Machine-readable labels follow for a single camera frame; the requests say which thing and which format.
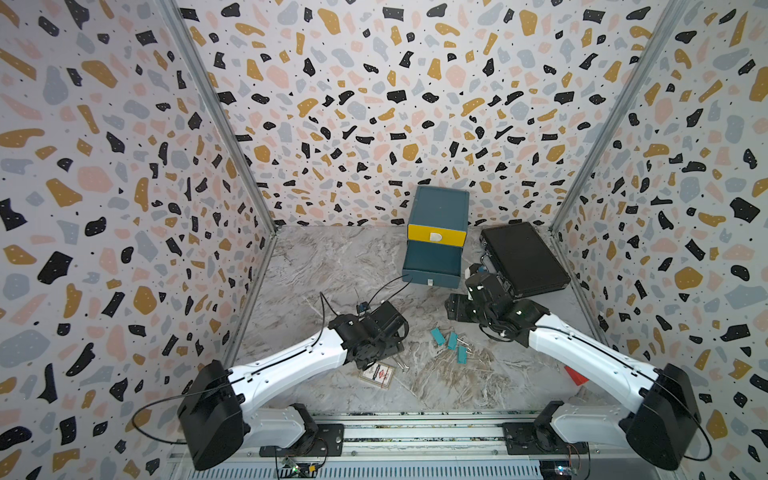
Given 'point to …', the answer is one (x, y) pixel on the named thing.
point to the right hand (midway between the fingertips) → (453, 303)
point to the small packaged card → (379, 373)
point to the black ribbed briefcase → (521, 256)
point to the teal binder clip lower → (462, 355)
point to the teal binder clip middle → (452, 341)
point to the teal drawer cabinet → (439, 207)
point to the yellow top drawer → (436, 235)
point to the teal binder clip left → (438, 336)
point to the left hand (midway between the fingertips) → (394, 348)
